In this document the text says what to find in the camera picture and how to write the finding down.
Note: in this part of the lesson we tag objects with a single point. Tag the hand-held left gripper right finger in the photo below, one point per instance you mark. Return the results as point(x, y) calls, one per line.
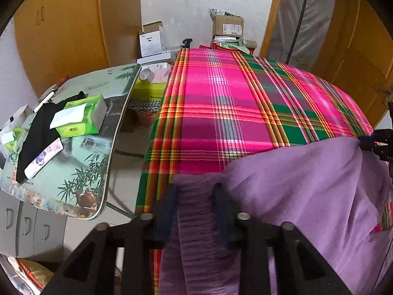
point(220, 216)

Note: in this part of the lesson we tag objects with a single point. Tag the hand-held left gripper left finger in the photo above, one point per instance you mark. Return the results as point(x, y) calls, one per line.
point(165, 219)

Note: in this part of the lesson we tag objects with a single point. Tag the pink plaid bed sheet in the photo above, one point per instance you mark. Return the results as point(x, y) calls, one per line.
point(230, 104)

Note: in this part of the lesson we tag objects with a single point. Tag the wooden wardrobe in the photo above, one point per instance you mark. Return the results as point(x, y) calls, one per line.
point(61, 21)

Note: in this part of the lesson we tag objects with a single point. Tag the white cream tube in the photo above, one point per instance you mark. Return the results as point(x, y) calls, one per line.
point(43, 159)

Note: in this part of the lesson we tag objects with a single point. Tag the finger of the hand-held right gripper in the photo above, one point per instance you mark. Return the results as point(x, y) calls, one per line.
point(367, 143)
point(383, 134)

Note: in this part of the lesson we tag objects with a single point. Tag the small white box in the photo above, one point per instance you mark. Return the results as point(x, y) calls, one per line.
point(13, 118)

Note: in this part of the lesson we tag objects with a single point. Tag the pink packet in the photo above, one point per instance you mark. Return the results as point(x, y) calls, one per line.
point(159, 73)

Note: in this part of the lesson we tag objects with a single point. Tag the bamboo print folding table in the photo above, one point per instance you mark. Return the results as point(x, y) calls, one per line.
point(92, 159)

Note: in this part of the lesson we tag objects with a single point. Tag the white marker pen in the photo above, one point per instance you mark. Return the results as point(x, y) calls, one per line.
point(46, 101)

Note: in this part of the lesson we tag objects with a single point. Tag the white cardboard box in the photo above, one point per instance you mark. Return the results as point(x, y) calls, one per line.
point(152, 40)

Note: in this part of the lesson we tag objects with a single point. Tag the purple fleece pants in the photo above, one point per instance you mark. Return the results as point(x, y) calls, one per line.
point(291, 190)

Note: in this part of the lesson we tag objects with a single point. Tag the tape roll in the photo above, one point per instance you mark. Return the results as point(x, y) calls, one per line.
point(247, 42)

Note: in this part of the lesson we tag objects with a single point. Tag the silver bag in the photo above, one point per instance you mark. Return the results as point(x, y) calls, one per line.
point(225, 39)

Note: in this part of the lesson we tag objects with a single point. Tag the grey drawer cabinet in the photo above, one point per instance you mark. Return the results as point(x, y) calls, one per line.
point(27, 224)

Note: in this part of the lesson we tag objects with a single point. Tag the black cloth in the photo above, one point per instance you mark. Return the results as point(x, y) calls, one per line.
point(33, 141)

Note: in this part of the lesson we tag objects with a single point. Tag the yellow cardboard box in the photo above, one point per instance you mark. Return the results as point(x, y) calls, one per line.
point(150, 90)

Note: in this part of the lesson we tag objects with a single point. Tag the houndstooth cloth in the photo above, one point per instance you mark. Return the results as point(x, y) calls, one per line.
point(144, 105)

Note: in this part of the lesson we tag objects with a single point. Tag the brown cardboard box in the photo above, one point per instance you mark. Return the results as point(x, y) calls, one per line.
point(228, 24)

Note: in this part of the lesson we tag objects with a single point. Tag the green tissue pack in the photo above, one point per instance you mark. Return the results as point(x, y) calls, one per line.
point(12, 143)
point(79, 119)

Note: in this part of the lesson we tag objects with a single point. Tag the clear plastic door curtain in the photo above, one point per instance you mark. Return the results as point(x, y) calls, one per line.
point(307, 21)

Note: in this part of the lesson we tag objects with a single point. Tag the wooden door frame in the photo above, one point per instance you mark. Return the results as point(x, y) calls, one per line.
point(273, 12)

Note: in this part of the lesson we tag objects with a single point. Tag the flat white box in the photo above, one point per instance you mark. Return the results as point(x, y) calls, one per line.
point(153, 58)

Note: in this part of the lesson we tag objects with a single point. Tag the wooden door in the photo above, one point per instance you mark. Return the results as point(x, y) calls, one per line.
point(359, 52)

